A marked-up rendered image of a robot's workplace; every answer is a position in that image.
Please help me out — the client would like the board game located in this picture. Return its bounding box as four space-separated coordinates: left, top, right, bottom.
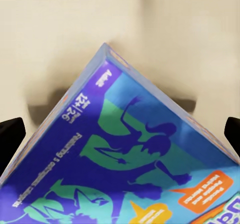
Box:
0 42 240 224

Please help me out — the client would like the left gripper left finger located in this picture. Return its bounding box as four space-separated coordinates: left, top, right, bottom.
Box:
0 117 26 177

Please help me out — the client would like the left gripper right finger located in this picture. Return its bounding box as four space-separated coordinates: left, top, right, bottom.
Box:
224 117 240 157

